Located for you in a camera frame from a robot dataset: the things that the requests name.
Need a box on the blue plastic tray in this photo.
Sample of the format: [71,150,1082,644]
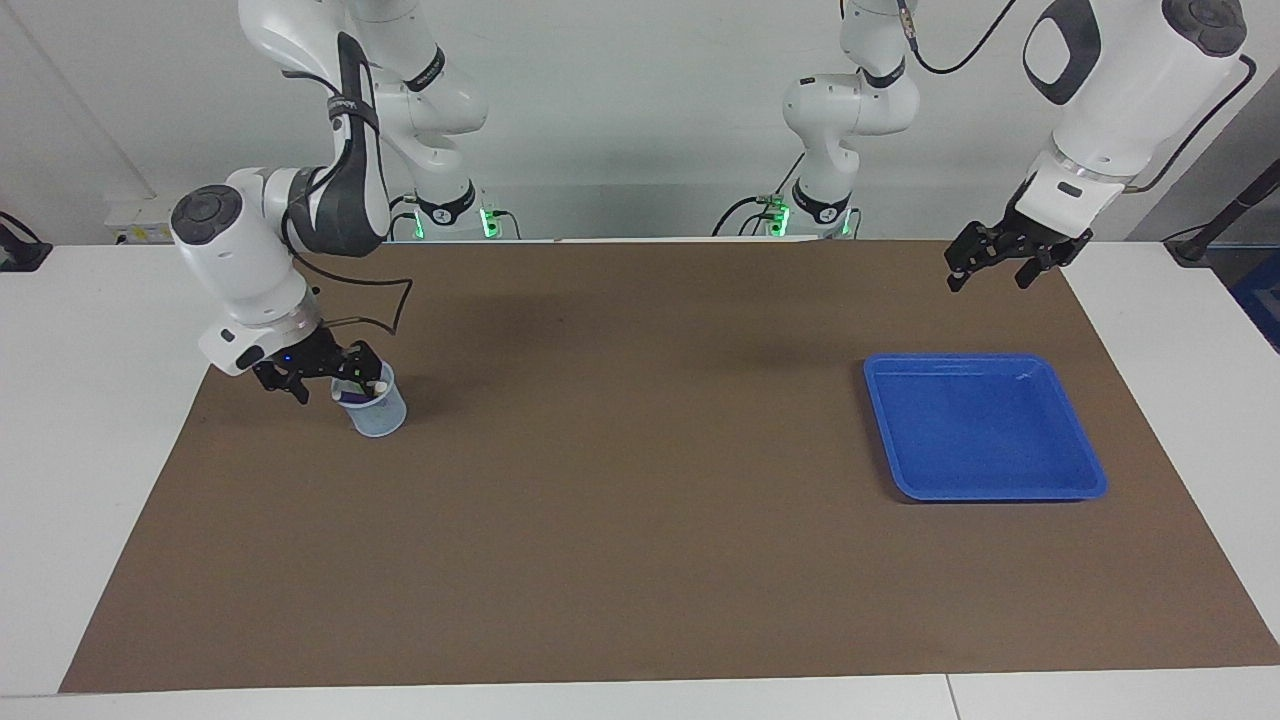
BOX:
[863,352,1109,503]

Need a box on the translucent plastic cup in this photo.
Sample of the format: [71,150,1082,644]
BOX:
[331,362,408,438]

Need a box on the black stand leg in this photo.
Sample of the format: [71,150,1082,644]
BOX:
[1165,160,1280,267]

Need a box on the white power strip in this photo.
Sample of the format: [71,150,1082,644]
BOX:
[105,195,186,246]

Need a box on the blue crate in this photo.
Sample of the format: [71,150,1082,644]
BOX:
[1228,250,1280,353]

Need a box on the brown table mat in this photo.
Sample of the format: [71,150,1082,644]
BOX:
[58,238,1280,694]

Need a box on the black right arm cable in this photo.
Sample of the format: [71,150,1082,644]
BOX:
[283,70,414,337]

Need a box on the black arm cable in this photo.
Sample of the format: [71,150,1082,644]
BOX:
[895,0,1257,197]
[283,70,414,337]

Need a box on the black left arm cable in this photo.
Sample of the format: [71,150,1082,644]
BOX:
[895,0,1257,197]

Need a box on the black clamp mount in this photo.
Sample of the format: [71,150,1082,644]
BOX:
[0,212,53,273]

